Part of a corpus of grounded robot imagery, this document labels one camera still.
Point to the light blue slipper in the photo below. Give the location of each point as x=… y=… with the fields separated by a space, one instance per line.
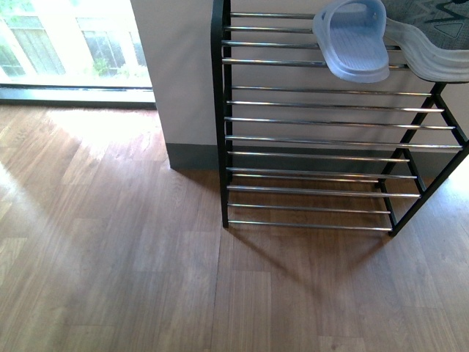
x=350 y=36

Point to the black metal shoe rack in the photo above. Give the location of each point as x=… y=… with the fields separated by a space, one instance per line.
x=298 y=147

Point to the grey sneaker front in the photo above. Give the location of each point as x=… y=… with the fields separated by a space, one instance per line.
x=433 y=36

